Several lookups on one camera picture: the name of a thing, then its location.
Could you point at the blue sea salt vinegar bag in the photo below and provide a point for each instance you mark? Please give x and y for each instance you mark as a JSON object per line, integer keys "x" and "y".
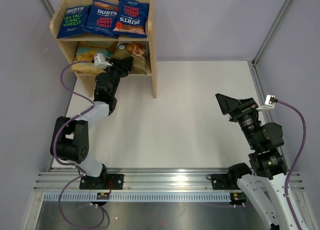
{"x": 74, "y": 21}

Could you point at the light blue cassava chips bag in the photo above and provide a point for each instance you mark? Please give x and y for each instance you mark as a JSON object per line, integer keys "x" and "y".
{"x": 136, "y": 49}

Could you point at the blue spicy sweet chilli bag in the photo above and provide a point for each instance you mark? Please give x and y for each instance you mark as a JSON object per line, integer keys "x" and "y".
{"x": 102, "y": 19}

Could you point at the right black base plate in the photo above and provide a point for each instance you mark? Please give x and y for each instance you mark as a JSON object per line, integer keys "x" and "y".
{"x": 224, "y": 181}

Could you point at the white slotted cable duct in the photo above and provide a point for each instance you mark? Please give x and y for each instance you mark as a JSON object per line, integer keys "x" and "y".
{"x": 139, "y": 197}

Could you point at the yellow kettle cooked chips bag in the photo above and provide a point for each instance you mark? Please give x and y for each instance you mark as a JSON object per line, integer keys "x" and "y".
{"x": 85, "y": 54}

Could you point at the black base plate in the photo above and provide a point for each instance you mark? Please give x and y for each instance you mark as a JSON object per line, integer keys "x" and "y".
{"x": 224, "y": 181}
{"x": 113, "y": 181}

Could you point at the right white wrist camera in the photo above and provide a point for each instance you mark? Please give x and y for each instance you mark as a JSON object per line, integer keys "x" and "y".
{"x": 269, "y": 104}

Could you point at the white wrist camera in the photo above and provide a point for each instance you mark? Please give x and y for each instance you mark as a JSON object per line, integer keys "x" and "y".
{"x": 269, "y": 104}
{"x": 100, "y": 61}

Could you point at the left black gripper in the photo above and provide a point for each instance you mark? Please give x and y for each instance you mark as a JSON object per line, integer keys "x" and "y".
{"x": 124, "y": 66}

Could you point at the wooden two-tier shelf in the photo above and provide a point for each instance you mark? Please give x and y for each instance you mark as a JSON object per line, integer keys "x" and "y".
{"x": 69, "y": 46}

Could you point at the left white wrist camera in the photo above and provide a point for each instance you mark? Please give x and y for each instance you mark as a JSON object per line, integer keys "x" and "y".
{"x": 100, "y": 61}

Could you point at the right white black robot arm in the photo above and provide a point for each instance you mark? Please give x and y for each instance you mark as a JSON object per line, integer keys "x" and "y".
{"x": 265, "y": 181}

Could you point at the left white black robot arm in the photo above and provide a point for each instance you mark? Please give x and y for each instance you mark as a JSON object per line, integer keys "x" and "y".
{"x": 70, "y": 140}

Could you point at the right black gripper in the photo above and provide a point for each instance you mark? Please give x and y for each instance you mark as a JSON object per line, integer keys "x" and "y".
{"x": 247, "y": 105}

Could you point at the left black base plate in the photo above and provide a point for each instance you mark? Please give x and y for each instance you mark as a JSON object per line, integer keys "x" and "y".
{"x": 113, "y": 181}

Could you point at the aluminium mounting rail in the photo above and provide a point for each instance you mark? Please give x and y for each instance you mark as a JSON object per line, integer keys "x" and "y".
{"x": 138, "y": 179}

